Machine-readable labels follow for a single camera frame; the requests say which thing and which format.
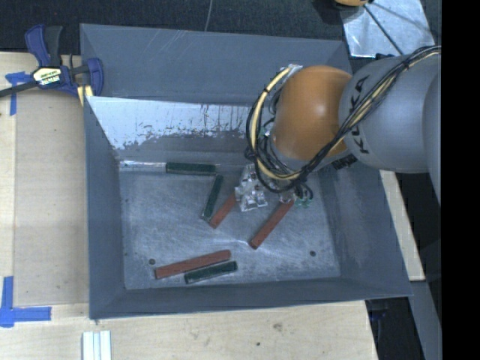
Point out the red-brown flat block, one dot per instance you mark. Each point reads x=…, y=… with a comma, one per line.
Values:
x=222, y=211
x=191, y=264
x=272, y=224

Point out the dark green flat block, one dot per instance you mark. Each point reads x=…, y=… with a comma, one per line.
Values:
x=213, y=197
x=190, y=168
x=210, y=272

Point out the grey metal bin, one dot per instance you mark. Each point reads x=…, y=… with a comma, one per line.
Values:
x=187, y=66

